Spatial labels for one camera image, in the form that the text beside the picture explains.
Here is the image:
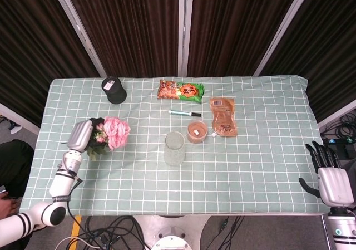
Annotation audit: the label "teal marker pen black cap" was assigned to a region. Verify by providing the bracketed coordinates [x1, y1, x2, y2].
[168, 110, 202, 117]

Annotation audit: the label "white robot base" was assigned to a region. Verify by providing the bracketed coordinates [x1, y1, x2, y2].
[132, 215, 212, 250]

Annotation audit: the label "textured clear glass vase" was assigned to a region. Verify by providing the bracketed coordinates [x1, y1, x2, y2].
[164, 131, 186, 166]

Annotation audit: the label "pink artificial flower bouquet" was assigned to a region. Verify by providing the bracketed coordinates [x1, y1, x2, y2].
[61, 116, 131, 162]

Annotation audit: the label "yellow floor tape strip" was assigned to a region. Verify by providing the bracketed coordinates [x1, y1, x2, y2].
[71, 215, 83, 242]

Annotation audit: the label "white floor cable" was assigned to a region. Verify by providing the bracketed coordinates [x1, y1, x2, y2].
[55, 235, 102, 250]

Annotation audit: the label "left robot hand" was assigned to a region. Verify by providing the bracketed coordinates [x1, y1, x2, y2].
[66, 117, 105, 154]

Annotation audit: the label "black power strip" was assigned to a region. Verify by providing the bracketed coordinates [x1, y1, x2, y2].
[322, 138, 356, 159]

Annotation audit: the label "black cables with inline connector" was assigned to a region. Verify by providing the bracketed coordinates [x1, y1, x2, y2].
[201, 215, 245, 250]

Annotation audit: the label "black mesh pen holder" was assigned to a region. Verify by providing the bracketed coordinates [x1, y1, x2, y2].
[101, 76, 127, 105]

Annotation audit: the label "green white checkered tablecloth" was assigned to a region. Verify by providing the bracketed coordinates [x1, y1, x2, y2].
[21, 75, 330, 217]

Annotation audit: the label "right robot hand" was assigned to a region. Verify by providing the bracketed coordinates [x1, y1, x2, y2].
[298, 140, 356, 208]

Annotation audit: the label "coiled black floor cables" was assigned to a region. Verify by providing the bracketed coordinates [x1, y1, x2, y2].
[319, 112, 356, 144]

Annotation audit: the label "grey partition bottom rail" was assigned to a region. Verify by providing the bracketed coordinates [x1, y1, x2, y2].
[0, 102, 41, 136]
[317, 99, 356, 129]

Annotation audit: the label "grey partition post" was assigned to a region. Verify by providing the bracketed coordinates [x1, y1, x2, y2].
[49, 0, 108, 78]
[252, 0, 317, 77]
[177, 0, 195, 77]

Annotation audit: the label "brown spouted sauce pouch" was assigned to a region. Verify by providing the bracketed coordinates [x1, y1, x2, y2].
[209, 97, 239, 138]

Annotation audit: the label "green orange snack bag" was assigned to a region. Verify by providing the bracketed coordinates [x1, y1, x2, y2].
[156, 79, 205, 104]

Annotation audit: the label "black floor cable bundle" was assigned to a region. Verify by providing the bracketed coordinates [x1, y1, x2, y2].
[75, 215, 148, 250]

